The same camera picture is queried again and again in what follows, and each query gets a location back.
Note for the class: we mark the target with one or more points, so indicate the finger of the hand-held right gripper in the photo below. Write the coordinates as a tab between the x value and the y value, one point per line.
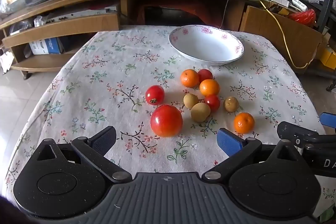
294	133
328	119

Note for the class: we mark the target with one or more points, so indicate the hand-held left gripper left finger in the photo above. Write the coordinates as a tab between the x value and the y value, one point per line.
105	138

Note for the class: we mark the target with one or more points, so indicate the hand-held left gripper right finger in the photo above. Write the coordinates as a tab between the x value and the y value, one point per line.
228	141

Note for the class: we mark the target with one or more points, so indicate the orange mandarin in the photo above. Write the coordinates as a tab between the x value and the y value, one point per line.
244	123
209	87
189	78

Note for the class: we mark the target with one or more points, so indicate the brown longan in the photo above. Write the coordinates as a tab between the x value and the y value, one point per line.
200	112
190	100
231	104

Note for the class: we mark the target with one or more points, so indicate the small red tomato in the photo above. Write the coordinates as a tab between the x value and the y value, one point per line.
206	74
213	103

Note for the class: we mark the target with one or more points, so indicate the large red tomato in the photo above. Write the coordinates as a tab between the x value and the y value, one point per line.
166	121

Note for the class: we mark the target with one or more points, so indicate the medium red tomato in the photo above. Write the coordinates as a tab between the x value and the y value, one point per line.
155	94

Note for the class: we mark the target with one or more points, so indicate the white floral bowl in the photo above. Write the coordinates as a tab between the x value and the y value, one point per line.
207	45

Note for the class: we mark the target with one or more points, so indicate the floral tablecloth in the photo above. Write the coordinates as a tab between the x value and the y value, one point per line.
105	87

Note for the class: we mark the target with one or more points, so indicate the yellow box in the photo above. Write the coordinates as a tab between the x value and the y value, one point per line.
329	56

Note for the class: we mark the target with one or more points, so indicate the red plastic bag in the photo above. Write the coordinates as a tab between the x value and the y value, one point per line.
304	16

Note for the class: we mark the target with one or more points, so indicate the blue and white box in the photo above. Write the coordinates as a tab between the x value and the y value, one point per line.
47	46

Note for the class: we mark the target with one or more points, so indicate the wooden board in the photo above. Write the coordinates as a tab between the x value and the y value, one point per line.
265	27

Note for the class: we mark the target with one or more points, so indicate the white labelled box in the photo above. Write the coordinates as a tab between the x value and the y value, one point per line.
300	3

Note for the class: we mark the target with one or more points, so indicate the white rag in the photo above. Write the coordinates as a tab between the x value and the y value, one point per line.
6	61

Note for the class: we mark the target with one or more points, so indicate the silver media player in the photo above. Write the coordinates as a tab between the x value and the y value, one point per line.
78	15

